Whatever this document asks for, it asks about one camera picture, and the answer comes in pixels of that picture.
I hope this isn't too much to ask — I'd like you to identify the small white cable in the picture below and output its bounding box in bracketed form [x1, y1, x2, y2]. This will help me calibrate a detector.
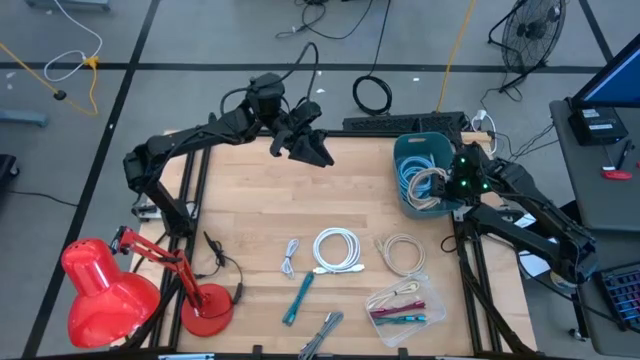
[279, 238, 301, 280]

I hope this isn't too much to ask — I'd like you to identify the grey metal floor bar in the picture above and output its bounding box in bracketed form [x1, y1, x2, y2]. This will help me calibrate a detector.
[0, 108, 50, 129]
[24, 0, 112, 12]

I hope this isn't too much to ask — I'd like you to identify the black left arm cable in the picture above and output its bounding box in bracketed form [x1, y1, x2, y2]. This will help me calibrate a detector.
[282, 41, 321, 104]

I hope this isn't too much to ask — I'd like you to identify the teal plastic bin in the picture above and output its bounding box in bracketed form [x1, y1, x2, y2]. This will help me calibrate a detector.
[392, 131, 466, 221]

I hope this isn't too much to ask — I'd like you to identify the yellow hanging cable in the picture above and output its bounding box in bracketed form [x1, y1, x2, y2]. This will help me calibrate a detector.
[436, 0, 477, 114]

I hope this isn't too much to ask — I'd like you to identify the teal braided cable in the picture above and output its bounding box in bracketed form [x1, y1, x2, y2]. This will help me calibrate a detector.
[282, 271, 316, 327]

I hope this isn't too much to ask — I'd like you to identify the backlit keyboard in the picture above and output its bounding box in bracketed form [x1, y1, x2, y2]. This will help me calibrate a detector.
[593, 262, 640, 332]

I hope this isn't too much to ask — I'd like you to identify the grey beige cable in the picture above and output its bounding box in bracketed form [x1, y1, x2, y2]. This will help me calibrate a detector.
[406, 166, 450, 212]

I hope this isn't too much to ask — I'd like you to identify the red desk lamp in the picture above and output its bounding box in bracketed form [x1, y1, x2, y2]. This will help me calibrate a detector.
[60, 225, 235, 350]

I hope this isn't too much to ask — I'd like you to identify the black coiled floor cable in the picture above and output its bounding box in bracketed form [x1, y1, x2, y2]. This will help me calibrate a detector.
[351, 0, 395, 117]

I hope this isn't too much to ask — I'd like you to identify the large white cable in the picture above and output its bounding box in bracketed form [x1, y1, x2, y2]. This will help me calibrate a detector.
[312, 227, 366, 275]

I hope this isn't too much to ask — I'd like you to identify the short beige cable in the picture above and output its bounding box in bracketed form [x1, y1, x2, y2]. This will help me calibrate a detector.
[366, 279, 421, 310]

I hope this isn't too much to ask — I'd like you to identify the black white braided cable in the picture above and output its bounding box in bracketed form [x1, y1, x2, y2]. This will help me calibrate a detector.
[298, 310, 345, 360]

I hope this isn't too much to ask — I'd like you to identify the computer monitor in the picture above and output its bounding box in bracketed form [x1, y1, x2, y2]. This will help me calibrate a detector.
[569, 33, 640, 110]

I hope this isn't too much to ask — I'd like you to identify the black lamp cord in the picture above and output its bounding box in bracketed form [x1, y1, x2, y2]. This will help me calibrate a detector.
[193, 230, 245, 306]

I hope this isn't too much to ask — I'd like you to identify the black pen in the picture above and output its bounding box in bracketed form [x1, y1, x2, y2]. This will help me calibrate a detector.
[615, 138, 635, 171]

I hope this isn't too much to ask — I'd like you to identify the black aluminium table frame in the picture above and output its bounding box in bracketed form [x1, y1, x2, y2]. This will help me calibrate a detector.
[117, 112, 539, 360]

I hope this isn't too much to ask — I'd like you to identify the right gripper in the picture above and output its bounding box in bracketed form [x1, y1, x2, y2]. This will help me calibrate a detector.
[430, 144, 494, 207]

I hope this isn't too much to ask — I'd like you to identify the black loose floor cable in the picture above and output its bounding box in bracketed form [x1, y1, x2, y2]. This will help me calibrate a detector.
[275, 0, 375, 41]

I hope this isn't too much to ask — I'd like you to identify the short teal cable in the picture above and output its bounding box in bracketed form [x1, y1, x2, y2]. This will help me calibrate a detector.
[372, 313, 429, 327]

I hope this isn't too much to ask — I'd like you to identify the round printed disc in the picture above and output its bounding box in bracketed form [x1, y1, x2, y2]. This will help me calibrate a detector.
[549, 272, 579, 294]

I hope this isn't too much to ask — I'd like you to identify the black perforated bar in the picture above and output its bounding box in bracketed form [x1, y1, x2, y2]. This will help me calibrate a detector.
[342, 110, 467, 134]

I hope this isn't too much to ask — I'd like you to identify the silver metal bracket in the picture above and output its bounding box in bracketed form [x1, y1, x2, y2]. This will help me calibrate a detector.
[157, 352, 217, 360]

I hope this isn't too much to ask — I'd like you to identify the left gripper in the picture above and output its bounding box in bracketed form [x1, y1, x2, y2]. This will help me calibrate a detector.
[269, 124, 336, 168]

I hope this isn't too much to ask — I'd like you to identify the clear plastic tray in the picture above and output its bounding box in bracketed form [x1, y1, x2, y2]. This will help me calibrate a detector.
[363, 272, 449, 349]

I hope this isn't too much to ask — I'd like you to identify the black floor fan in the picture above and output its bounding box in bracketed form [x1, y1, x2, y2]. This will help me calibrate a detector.
[487, 0, 569, 94]

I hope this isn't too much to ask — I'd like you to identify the yellow floor cable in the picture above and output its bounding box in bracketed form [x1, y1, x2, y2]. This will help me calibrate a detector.
[0, 42, 101, 117]

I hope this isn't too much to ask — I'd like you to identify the large beige coiled cable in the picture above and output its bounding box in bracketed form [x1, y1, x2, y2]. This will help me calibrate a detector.
[373, 233, 427, 278]

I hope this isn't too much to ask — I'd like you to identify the short maroon cable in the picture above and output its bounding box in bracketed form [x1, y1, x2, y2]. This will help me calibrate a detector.
[368, 299, 427, 320]

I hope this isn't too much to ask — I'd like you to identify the grey desk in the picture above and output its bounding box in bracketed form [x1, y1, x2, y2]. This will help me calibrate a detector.
[548, 97, 640, 234]
[562, 227, 640, 359]

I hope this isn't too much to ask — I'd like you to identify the white paper sheet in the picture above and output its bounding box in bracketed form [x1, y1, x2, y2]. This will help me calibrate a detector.
[517, 248, 554, 279]

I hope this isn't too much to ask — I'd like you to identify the small black computer box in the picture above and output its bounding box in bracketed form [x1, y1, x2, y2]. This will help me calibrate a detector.
[568, 106, 630, 146]

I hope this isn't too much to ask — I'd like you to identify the white plug with cable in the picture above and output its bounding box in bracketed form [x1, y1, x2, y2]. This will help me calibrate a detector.
[470, 108, 500, 155]

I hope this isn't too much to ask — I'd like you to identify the white floor cable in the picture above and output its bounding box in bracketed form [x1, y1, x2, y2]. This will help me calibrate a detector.
[43, 0, 105, 83]

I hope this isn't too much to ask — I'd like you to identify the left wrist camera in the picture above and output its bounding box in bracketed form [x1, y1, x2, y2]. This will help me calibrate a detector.
[291, 101, 323, 126]

